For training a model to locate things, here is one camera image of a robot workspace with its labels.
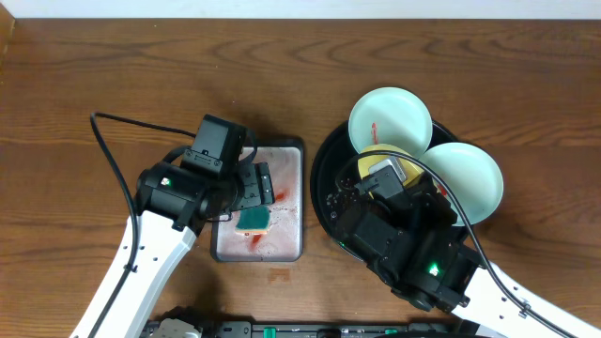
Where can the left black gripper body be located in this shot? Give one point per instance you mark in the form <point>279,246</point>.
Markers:
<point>256,186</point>

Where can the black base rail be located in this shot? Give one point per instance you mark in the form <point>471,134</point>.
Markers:
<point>187,322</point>

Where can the green yellow sponge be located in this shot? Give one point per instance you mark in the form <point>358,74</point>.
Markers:
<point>254,220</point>

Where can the black rectangular soapy tray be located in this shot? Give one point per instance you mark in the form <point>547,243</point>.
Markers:
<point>283,241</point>

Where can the black round tray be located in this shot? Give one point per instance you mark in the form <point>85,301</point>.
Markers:
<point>328,202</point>

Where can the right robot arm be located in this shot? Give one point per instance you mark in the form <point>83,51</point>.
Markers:
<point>405,236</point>

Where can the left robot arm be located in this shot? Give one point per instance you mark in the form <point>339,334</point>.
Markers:
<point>171,207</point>

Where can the yellow plate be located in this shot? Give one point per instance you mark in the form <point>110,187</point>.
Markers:
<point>368,165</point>

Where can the mint plate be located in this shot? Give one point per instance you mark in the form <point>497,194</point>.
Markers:
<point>471,174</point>
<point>390,116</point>

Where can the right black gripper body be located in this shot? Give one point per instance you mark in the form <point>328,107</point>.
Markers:
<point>424,211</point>

